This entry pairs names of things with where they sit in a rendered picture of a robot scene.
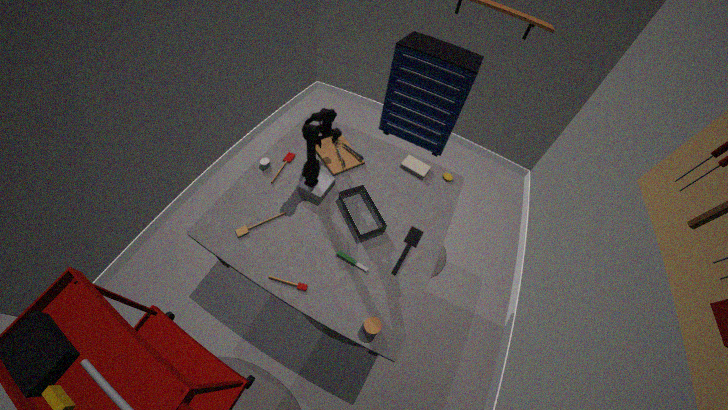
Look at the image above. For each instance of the black spatula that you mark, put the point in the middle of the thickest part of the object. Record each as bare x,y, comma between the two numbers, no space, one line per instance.
412,238

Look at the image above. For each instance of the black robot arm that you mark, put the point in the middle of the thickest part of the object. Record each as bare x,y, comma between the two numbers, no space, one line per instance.
311,168

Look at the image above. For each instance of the beige flat rectangular block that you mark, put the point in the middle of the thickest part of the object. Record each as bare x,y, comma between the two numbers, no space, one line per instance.
415,166

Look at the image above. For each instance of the dark grey roasting tin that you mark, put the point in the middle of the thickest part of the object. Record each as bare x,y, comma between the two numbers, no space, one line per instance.
362,211

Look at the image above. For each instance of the red spatula with wooden handle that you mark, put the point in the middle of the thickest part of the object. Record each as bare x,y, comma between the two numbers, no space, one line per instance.
287,158

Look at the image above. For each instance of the grey cylindrical container with tan lid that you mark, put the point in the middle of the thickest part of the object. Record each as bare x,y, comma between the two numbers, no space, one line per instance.
371,326

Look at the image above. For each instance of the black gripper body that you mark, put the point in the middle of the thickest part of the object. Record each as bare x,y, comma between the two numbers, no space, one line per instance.
328,133

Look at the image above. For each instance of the wooden spoon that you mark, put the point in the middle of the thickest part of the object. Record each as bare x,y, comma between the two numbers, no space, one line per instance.
241,231

